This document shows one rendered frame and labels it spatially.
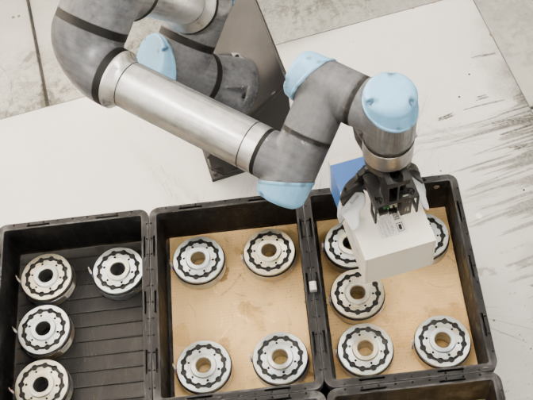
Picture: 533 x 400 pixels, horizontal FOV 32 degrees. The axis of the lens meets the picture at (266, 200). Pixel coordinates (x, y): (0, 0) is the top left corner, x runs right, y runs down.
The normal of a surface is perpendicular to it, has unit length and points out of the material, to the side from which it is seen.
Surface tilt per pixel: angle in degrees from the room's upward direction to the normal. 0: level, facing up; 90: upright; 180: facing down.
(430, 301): 0
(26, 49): 0
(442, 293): 0
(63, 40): 47
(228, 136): 32
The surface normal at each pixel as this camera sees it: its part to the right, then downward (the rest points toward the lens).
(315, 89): -0.45, 0.04
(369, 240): -0.08, -0.50
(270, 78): -0.72, -0.15
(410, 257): 0.26, 0.83
